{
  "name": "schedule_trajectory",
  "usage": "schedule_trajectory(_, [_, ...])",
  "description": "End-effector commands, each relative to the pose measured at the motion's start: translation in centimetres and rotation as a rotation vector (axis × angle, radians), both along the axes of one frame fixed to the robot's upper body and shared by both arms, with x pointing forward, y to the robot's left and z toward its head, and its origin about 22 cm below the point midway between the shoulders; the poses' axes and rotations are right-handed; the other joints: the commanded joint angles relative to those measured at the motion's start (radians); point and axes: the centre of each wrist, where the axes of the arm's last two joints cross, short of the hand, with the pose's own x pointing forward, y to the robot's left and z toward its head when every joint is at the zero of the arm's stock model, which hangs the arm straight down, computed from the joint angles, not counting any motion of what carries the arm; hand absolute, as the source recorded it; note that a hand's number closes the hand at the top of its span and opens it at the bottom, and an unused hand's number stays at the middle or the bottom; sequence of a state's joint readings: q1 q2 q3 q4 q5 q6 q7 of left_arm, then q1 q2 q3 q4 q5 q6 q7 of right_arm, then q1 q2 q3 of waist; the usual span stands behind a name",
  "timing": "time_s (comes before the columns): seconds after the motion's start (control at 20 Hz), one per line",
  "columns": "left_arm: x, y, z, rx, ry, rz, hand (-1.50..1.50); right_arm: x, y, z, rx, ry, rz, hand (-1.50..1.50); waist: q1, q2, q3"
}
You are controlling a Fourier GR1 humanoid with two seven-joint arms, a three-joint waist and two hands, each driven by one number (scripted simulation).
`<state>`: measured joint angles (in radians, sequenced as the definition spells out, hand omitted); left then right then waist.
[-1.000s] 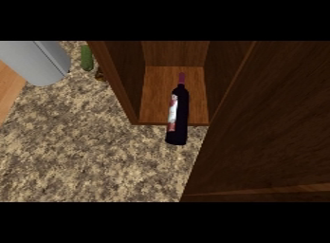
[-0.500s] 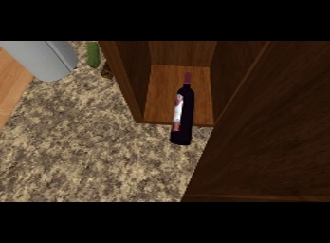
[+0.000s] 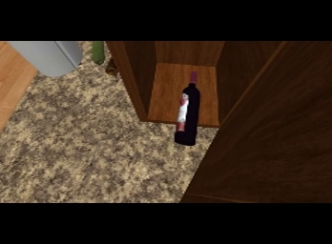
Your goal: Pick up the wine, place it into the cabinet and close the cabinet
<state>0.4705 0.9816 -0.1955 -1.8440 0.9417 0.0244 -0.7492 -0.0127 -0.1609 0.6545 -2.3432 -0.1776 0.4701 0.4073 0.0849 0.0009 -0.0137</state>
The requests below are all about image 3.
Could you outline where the brown wooden cabinet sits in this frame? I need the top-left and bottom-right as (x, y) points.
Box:
(106, 41), (286, 129)

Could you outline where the green bottle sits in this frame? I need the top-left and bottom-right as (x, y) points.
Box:
(91, 41), (106, 66)

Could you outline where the grey rounded appliance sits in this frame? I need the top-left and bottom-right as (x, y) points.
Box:
(7, 41), (84, 78)

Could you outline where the dark wine bottle white label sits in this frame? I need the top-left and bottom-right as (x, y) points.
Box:
(172, 71), (200, 147)

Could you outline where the brown wooden cabinet door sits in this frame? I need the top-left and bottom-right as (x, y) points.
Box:
(178, 41), (332, 204)

